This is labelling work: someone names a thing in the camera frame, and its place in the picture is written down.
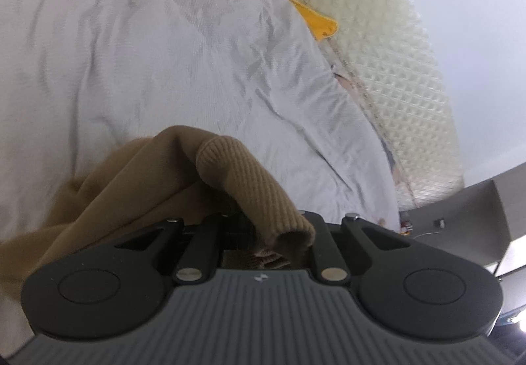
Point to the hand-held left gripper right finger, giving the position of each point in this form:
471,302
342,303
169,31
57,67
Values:
326,254

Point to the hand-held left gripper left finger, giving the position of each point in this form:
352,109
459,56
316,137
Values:
201,250

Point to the brown hoodie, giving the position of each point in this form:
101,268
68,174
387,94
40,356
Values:
123,192

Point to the cream quilted headboard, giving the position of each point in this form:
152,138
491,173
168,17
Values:
382,40

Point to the yellow cloth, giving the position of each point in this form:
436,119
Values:
314,20

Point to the white wall charger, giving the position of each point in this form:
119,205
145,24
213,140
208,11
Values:
440,223

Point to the grey wall cabinet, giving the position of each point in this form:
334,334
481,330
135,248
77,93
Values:
472,217

